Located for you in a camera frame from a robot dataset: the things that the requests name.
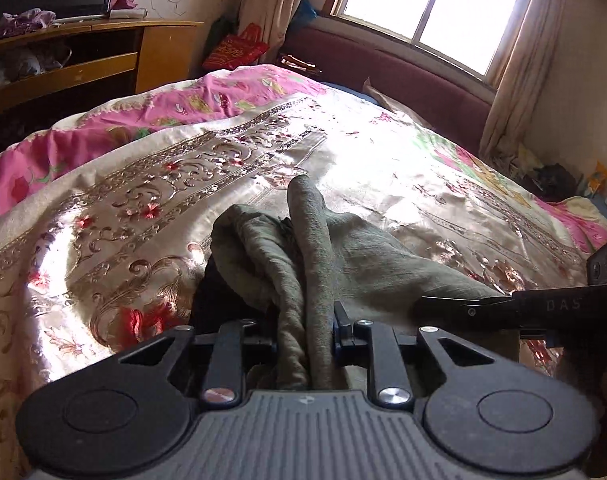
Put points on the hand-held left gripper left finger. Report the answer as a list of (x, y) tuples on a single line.
[(228, 355)]

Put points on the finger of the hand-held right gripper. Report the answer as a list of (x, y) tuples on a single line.
[(463, 312)]

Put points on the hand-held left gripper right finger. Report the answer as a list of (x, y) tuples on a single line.
[(337, 340)]

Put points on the olive green pants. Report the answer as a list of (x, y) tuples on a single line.
[(353, 250)]

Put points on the black folded cloth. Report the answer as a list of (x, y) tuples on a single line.
[(208, 300)]

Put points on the yellow box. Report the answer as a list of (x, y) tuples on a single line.
[(598, 177)]

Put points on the black cloth heap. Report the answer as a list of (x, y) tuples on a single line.
[(553, 180)]

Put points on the pale yellow cloth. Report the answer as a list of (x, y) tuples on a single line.
[(518, 162)]

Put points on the floral satin bedspread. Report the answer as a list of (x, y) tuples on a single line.
[(133, 200)]

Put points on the beige cushion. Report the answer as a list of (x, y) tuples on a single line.
[(388, 100)]

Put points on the maroon window seat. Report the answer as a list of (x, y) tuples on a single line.
[(413, 80)]

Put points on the red bag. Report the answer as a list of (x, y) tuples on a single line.
[(236, 50)]

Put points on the window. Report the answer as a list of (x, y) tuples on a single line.
[(433, 5)]

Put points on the wooden cabinet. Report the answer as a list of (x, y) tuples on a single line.
[(168, 50)]

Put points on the blue plastic bag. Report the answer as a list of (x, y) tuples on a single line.
[(303, 12)]

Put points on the grey clutter in cabinet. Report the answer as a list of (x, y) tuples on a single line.
[(23, 65)]

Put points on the purple cloth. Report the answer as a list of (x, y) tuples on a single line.
[(26, 20)]

